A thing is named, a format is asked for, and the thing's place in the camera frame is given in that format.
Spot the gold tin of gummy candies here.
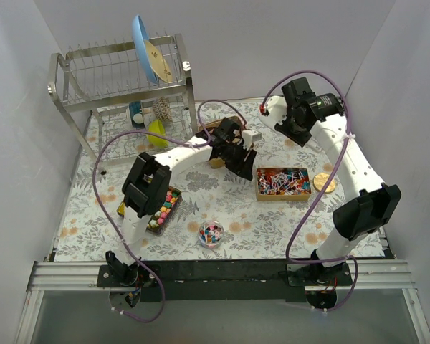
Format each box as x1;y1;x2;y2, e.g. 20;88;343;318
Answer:
196;116;250;175

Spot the gold tin of lollipops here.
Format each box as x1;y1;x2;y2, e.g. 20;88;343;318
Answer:
255;168;312;201

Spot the gold round jar lid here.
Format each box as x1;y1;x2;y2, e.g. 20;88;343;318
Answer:
312;173;337;194

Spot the clear round candy jar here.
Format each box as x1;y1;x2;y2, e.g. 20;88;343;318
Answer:
197;220;224;249

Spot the gold tin of star candies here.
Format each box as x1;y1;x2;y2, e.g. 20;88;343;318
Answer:
117;184;182;242

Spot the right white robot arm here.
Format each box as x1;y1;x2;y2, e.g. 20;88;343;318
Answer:
262;74;401;285

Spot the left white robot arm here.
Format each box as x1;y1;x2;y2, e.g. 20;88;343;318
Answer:
106;118;262;287

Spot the floral table mat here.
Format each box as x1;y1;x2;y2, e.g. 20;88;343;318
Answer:
53;98;386;261

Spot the lime green bowl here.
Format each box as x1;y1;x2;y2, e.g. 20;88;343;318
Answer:
147;119;168;148

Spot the patterned ceramic cup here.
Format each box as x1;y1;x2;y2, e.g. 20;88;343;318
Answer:
152;97;172;123

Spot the blue white mug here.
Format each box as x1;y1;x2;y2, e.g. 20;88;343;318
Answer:
128;101;145;128

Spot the steel dish rack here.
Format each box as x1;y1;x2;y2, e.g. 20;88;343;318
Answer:
47;34;199;161

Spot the cream floral plate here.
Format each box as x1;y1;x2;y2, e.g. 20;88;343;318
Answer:
144;40;173;83

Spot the blue plate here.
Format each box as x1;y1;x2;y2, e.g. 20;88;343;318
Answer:
132;15;158;85

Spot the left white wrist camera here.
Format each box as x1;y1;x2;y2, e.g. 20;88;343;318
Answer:
241;130;262;150

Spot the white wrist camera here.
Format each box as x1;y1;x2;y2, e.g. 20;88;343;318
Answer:
259;95;287;129
241;130;262;150

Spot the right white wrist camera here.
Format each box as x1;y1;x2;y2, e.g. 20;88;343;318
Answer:
259;95;287;129

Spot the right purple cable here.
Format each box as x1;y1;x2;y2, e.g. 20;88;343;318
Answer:
259;70;359;312

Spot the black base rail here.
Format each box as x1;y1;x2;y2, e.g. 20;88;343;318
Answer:
97;259;353;302

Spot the aluminium frame rail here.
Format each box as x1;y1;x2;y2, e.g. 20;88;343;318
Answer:
15;259;430;343

